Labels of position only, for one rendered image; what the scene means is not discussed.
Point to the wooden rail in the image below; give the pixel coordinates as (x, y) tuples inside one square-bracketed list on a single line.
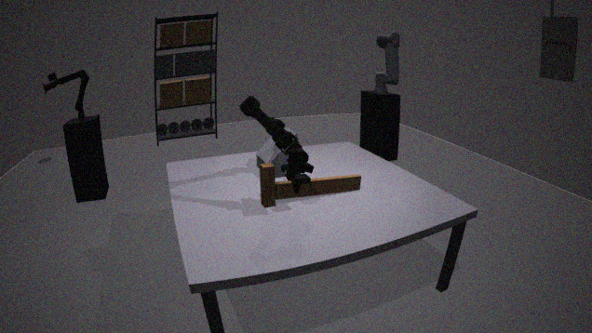
[(319, 186)]

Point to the wooden post with slot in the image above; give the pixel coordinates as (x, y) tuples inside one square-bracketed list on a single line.
[(267, 184)]

